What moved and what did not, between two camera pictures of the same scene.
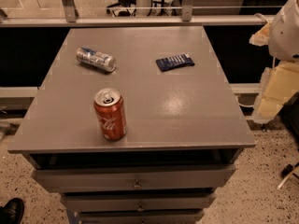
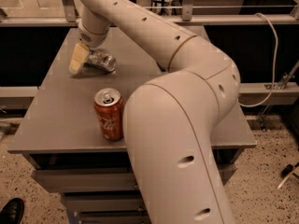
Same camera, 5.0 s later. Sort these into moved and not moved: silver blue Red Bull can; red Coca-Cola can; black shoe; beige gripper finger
Moved: beige gripper finger
Not moved: silver blue Red Bull can; black shoe; red Coca-Cola can
